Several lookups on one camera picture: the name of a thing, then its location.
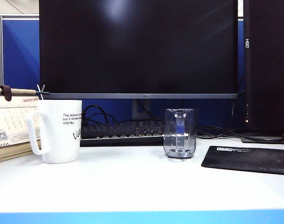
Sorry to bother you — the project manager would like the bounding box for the large black AOC monitor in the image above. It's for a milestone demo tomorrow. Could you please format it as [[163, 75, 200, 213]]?
[[38, 0, 240, 99]]

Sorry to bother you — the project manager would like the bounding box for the white ceramic cup with text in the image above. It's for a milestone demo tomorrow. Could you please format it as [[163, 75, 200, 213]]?
[[26, 99, 83, 164]]

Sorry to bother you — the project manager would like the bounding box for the thick black looped cable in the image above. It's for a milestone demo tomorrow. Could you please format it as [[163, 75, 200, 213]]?
[[197, 125, 284, 143]]

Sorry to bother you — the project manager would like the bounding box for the transparent plastic cup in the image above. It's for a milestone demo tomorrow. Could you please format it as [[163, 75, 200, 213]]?
[[162, 108, 199, 160]]

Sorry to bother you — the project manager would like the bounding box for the black hanging monitor cable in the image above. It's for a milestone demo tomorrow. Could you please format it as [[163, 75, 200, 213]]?
[[232, 72, 247, 128]]

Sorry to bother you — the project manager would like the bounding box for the thin black diagonal cable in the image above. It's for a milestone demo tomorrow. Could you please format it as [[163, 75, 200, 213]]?
[[135, 98, 165, 123]]

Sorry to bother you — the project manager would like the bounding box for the black keyboard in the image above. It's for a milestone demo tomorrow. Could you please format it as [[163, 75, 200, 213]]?
[[80, 119, 165, 147]]

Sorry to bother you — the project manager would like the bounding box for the black HSO monitor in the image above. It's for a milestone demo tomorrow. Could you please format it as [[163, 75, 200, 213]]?
[[241, 0, 284, 144]]

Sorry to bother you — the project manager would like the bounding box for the grey monitor stand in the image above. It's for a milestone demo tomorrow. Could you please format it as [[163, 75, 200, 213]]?
[[132, 98, 155, 121]]

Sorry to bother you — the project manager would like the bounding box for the grey partition post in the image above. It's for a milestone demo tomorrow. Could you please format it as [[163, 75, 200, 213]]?
[[0, 13, 4, 86]]

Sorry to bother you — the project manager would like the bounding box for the black mouse pad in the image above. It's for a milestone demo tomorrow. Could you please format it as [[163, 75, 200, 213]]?
[[201, 145, 284, 175]]

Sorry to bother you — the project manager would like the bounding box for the beige desk calendar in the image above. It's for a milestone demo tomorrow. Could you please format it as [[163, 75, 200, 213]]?
[[0, 84, 50, 164]]

